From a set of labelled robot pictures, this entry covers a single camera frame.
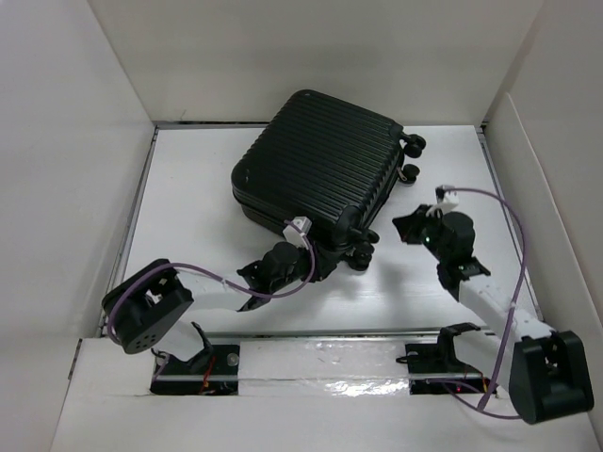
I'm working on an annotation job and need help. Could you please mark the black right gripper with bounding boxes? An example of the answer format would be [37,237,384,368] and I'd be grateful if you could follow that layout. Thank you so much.
[392,203,448,263]

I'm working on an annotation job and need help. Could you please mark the black hard-shell suitcase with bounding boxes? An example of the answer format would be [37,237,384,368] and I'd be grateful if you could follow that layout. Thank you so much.
[231,89,426,271]

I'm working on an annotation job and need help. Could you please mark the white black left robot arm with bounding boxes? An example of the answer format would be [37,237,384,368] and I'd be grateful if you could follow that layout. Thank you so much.
[101,237,350,374]

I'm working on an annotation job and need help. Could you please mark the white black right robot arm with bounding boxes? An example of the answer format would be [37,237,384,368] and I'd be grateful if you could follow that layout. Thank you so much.
[392,204,595,425]

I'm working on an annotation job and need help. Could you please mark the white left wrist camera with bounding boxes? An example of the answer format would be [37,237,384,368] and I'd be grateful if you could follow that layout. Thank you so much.
[283,217,312,249]

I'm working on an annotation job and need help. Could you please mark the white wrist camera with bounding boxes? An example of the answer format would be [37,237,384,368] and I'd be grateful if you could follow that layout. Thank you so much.
[426,186,459,218]
[283,217,312,249]

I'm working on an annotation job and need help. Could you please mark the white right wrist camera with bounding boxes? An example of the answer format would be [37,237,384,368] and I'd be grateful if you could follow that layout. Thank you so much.
[426,186,459,218]

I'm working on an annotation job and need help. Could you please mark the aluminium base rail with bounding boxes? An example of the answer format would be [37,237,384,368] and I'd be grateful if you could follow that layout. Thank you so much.
[91,329,547,383]

